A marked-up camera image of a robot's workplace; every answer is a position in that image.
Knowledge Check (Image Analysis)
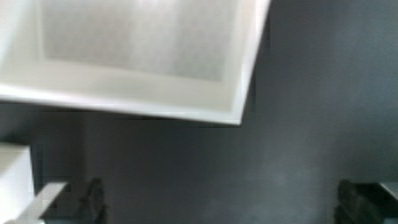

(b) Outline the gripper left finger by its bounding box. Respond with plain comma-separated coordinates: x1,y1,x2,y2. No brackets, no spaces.
78,178,108,224

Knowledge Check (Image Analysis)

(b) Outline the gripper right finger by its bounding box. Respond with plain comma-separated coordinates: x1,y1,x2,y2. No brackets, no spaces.
334,180,398,224

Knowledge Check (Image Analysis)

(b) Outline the white U-shaped border fence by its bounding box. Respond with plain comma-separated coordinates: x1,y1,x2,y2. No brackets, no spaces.
0,143,67,224

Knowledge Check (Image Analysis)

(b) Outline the white drawer box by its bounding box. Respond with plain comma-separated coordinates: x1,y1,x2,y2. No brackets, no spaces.
0,0,271,125

